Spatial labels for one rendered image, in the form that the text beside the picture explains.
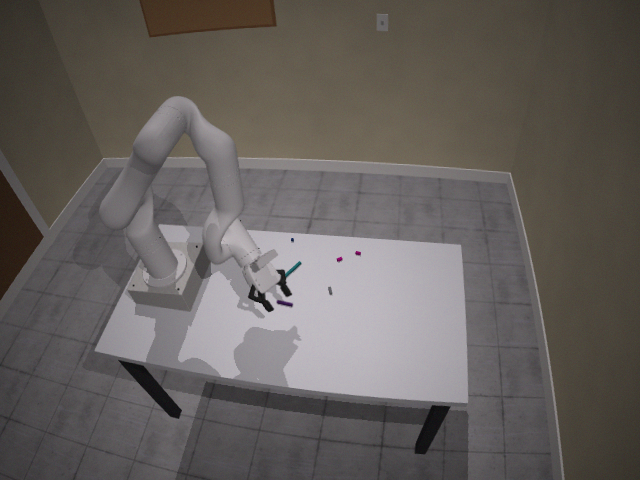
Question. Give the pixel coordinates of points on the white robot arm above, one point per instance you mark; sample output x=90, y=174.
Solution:
x=154, y=143

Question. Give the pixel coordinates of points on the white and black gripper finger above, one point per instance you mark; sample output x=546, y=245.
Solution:
x=261, y=300
x=283, y=282

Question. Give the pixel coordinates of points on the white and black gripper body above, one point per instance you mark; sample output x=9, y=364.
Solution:
x=263, y=280

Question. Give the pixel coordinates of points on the teal rectangular rod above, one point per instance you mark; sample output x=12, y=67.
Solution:
x=292, y=269

